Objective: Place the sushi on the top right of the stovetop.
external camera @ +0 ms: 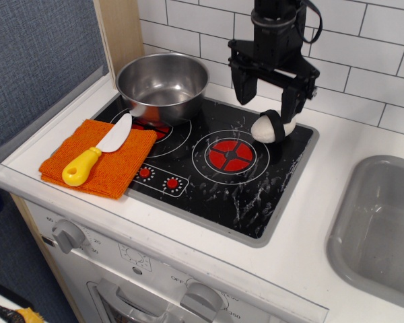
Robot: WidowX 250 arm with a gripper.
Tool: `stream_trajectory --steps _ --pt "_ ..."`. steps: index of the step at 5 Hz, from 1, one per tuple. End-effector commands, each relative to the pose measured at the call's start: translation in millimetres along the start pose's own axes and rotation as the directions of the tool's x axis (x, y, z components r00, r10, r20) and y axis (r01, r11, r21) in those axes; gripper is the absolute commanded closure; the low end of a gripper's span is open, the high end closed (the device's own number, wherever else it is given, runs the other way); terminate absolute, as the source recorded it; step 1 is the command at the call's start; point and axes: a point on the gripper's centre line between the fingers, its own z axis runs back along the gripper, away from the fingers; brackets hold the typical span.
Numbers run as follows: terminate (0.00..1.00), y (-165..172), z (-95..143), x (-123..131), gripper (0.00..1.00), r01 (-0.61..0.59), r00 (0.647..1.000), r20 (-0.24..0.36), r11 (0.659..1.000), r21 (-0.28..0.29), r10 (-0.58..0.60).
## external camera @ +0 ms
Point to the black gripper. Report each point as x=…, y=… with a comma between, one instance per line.
x=274, y=55

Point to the white sushi with black band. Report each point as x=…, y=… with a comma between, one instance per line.
x=268, y=128

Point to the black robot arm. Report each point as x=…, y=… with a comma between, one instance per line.
x=266, y=13

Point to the black toy stovetop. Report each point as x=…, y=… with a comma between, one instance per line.
x=211, y=172

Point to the stainless steel pot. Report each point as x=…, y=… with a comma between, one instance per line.
x=164, y=88

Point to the grey sink basin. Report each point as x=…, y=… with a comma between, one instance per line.
x=366, y=244

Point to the orange folded cloth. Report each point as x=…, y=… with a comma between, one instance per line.
x=113, y=172

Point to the grey right oven knob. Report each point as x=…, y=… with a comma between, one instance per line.
x=202, y=301

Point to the grey oven knob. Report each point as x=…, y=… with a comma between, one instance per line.
x=202, y=301
x=67, y=235

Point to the white toy oven front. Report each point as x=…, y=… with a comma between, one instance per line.
x=112, y=282

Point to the grey left oven knob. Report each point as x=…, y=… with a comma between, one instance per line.
x=67, y=235

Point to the wooden side post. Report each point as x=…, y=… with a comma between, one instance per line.
x=120, y=30

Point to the yellow handled toy knife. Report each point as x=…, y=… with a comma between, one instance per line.
x=78, y=170

